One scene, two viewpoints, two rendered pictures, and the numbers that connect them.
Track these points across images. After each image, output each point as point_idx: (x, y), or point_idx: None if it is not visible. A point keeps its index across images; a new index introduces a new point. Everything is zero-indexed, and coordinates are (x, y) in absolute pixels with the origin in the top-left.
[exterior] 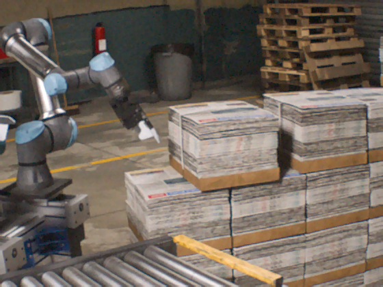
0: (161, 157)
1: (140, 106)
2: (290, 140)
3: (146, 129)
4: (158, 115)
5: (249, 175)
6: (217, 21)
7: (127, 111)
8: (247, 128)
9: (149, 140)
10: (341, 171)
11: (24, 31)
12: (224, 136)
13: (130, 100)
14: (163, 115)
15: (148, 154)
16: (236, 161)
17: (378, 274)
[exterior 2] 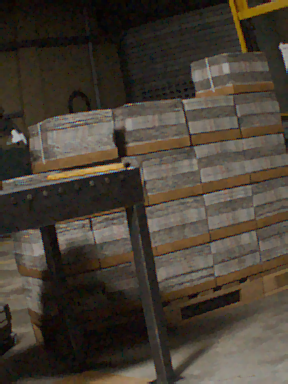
0: (15, 263)
1: (11, 120)
2: (123, 135)
3: (17, 135)
4: (5, 245)
5: (95, 155)
6: None
7: (3, 124)
8: (89, 119)
9: (2, 257)
10: (169, 153)
11: None
12: (72, 126)
13: (5, 116)
14: (10, 244)
15: (4, 263)
16: (83, 144)
17: (223, 245)
